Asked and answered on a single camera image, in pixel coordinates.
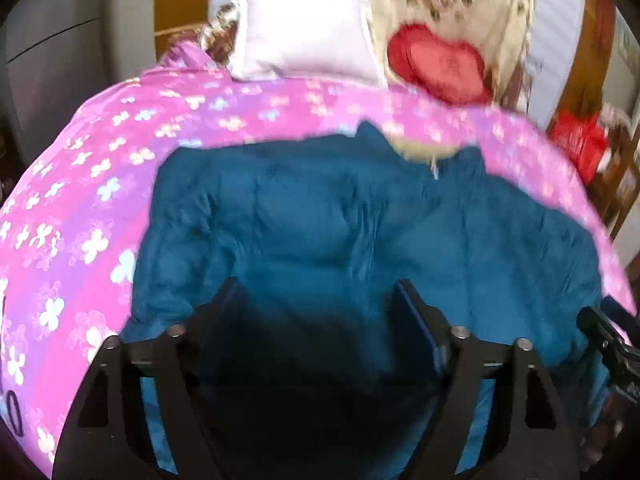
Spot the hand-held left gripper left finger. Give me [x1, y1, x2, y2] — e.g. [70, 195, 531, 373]
[52, 276, 251, 480]

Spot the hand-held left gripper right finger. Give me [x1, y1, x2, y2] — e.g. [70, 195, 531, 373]
[395, 279, 583, 480]

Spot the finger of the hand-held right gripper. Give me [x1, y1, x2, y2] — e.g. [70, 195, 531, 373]
[577, 305, 628, 348]

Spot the teal puffer jacket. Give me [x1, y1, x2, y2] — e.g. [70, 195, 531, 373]
[120, 120, 613, 480]

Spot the person's right hand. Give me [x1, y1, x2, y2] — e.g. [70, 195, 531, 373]
[585, 410, 623, 472]

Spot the wooden chair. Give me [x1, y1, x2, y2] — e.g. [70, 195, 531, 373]
[595, 110, 640, 241]

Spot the red shopping bag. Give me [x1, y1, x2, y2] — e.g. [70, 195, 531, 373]
[549, 110, 610, 182]

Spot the pink floral bedsheet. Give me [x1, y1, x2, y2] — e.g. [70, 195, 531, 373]
[0, 40, 638, 466]

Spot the red heart cushion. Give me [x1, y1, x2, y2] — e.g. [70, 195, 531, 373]
[387, 22, 493, 107]

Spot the brown floral pillow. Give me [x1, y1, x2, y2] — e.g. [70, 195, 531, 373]
[200, 2, 243, 66]

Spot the white pillow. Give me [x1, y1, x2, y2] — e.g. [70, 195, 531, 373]
[231, 0, 388, 88]

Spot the grey wardrobe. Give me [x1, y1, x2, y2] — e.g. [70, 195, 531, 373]
[0, 0, 161, 171]

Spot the black hair tie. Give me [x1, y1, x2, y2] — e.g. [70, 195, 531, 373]
[2, 390, 24, 435]

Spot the small wall picture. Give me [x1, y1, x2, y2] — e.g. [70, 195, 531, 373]
[619, 22, 640, 62]

